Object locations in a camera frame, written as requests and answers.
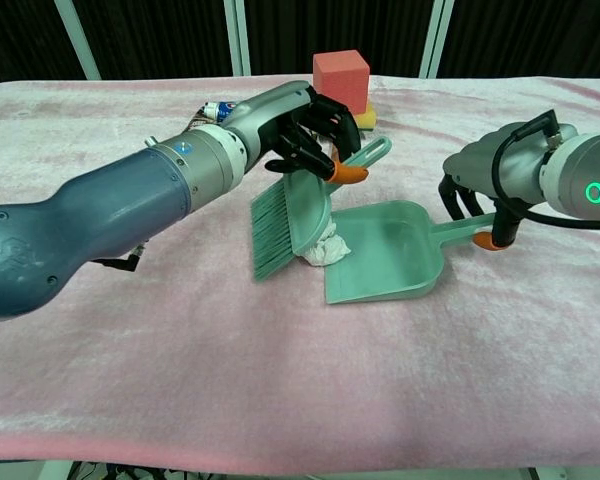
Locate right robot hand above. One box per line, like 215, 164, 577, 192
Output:
438, 122, 579, 251

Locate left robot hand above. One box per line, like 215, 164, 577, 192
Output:
224, 80, 370, 186

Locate green hand broom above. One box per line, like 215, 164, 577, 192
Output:
249, 135, 394, 282

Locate white paper ball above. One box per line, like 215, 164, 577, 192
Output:
299, 219, 352, 268

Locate green dustpan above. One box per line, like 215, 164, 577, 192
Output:
322, 199, 496, 306

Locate blue white toothpaste tube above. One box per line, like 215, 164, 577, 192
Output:
202, 101, 240, 122

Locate red foam cube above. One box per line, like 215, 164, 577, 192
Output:
312, 49, 371, 117

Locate yellow green sponge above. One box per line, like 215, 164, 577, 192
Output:
355, 103, 378, 137

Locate pink plush tablecloth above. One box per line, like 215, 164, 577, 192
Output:
0, 74, 600, 474

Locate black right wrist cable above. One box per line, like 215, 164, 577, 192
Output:
494, 109, 600, 229

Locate white partition post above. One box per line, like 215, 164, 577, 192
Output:
223, 0, 252, 77
54, 0, 102, 81
419, 0, 454, 79

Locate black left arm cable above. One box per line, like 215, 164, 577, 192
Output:
90, 243, 147, 274

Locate black floor cables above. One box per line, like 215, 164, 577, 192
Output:
69, 462, 181, 480

